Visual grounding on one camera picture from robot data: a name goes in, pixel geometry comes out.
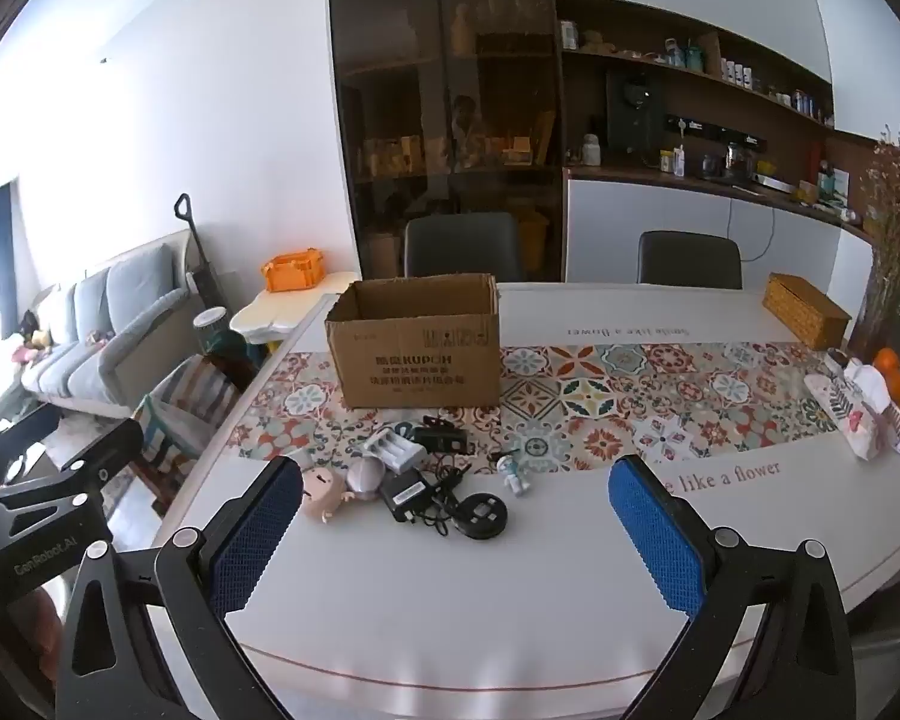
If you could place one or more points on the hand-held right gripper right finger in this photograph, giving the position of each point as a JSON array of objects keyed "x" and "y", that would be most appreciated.
[{"x": 656, "y": 540}]

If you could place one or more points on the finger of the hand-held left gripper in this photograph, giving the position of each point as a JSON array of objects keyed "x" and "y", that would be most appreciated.
[
  {"x": 109, "y": 446},
  {"x": 19, "y": 431}
]

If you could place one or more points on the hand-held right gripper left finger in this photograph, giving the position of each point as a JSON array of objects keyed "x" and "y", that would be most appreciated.
[{"x": 251, "y": 532}]

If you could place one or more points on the brown cardboard box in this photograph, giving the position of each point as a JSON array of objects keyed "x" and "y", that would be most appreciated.
[{"x": 420, "y": 367}]

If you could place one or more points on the person's left hand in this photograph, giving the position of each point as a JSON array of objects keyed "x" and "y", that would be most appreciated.
[{"x": 37, "y": 615}]

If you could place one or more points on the pink pig toy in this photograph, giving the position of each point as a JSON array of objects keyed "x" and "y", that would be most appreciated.
[{"x": 322, "y": 491}]

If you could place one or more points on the striped fabric basket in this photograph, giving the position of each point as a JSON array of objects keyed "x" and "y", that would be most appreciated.
[{"x": 187, "y": 405}]

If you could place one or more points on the plush toys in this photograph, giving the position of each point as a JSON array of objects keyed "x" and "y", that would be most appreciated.
[{"x": 30, "y": 337}]

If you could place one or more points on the tile print tablecloth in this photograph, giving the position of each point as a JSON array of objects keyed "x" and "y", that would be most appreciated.
[{"x": 570, "y": 615}]

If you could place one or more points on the grey sofa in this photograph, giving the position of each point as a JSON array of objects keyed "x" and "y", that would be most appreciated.
[{"x": 97, "y": 330}]

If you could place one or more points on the white round gadget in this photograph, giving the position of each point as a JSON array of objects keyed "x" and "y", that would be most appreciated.
[{"x": 365, "y": 476}]

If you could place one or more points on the small drum bucket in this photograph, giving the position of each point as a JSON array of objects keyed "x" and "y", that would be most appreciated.
[{"x": 210, "y": 326}]

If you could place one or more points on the white battery charger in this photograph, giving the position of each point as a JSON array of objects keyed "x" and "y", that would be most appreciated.
[{"x": 394, "y": 451}]

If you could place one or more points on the blue curtain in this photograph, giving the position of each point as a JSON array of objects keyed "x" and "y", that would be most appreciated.
[{"x": 1, "y": 255}]

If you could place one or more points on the black round disc charger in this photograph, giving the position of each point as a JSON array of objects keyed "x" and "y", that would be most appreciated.
[{"x": 480, "y": 516}]

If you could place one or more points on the black upright floor cleaner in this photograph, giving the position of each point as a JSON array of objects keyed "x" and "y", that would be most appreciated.
[{"x": 199, "y": 262}]

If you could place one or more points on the white side table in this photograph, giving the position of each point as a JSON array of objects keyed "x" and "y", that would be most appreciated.
[{"x": 277, "y": 315}]

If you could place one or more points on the floral print pouch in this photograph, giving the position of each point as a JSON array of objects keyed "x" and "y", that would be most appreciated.
[{"x": 851, "y": 405}]

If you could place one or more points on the orange plastic crate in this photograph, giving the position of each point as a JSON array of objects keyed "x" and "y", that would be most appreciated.
[{"x": 294, "y": 274}]

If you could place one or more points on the wicker tissue box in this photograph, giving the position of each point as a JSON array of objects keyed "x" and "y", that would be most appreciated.
[{"x": 802, "y": 307}]

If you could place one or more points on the grey dining chair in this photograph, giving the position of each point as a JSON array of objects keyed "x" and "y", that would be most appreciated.
[
  {"x": 461, "y": 247},
  {"x": 690, "y": 259}
]

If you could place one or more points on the dried flower bouquet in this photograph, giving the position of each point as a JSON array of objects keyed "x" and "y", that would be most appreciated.
[{"x": 896, "y": 240}]

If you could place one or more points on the white jar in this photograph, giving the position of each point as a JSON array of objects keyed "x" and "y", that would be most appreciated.
[{"x": 590, "y": 150}]

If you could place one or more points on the black coffee machine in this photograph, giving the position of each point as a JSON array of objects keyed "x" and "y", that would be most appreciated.
[{"x": 634, "y": 116}]

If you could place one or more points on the dark glass cabinet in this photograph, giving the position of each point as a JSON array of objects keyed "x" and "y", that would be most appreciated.
[{"x": 442, "y": 105}]

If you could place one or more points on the wooden wall shelf unit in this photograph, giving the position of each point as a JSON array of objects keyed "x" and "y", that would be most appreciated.
[{"x": 720, "y": 90}]

